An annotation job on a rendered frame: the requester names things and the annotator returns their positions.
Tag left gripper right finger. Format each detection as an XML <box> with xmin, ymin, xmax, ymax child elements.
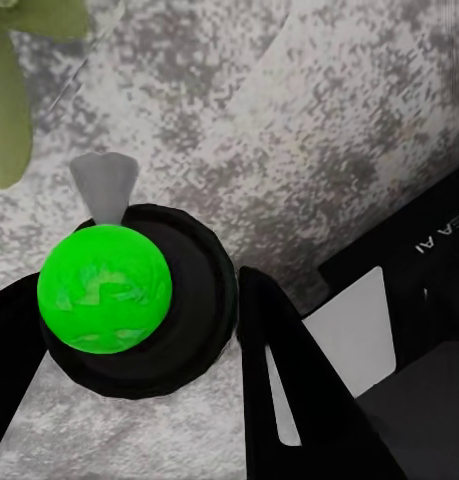
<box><xmin>238</xmin><ymin>267</ymin><xmax>408</xmax><ymax>480</ymax></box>

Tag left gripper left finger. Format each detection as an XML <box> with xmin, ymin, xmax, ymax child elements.
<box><xmin>0</xmin><ymin>272</ymin><xmax>48</xmax><ymax>443</ymax></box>

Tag insectifuge atomizer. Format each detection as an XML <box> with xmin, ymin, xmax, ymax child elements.
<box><xmin>37</xmin><ymin>152</ymin><xmax>240</xmax><ymax>400</ymax></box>

